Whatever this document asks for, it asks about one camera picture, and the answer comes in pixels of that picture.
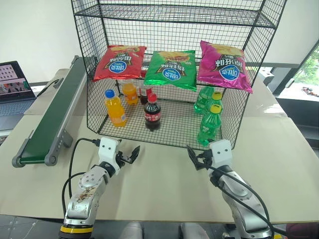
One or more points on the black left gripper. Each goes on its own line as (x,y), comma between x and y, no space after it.
(122,159)

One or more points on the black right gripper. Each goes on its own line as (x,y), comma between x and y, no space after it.
(206,159)

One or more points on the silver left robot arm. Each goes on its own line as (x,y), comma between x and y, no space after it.
(86,194)

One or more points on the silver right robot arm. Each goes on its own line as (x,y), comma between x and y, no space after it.
(236,194)

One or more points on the green soda bottle, yellow cap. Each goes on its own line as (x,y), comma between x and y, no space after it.
(209,124)
(216,97)

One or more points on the orange soda bottle, blue cap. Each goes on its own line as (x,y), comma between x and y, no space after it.
(115,110)

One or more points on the cola bottle, red cap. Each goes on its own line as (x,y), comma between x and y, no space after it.
(143,97)
(152,113)

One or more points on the red potato chips bag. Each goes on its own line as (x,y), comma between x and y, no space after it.
(119,63)

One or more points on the green potato chips bag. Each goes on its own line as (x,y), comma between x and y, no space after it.
(170,71)

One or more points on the magenta potato chips bag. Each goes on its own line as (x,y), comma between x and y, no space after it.
(224,67)

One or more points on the open laptop computer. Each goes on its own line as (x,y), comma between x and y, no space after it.
(11,82)

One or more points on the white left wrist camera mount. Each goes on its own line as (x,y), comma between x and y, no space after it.
(107,152)

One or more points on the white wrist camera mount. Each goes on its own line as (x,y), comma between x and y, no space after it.
(107,152)
(221,154)

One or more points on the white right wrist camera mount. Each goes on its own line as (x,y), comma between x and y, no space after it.
(221,154)

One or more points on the green conveyor belt, grey frame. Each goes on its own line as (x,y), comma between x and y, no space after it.
(51,117)

